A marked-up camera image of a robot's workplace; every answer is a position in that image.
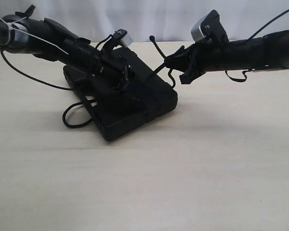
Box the black plastic carrying case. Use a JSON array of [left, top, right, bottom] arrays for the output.
[[62, 48, 178, 141]]

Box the black cord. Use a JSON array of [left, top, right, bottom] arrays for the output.
[[62, 35, 177, 128]]

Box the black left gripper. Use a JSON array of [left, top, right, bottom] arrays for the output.
[[81, 36, 135, 91]]

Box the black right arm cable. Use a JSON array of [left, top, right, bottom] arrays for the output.
[[245, 4, 289, 41]]

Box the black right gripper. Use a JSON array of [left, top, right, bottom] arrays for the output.
[[165, 45, 217, 84]]

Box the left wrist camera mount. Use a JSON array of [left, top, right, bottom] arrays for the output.
[[112, 29, 133, 48]]

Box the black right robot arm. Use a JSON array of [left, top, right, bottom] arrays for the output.
[[164, 30, 289, 84]]

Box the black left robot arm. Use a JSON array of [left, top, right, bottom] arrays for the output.
[[0, 14, 135, 90]]

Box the white backdrop curtain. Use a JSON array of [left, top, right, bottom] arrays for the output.
[[0, 0, 289, 42]]

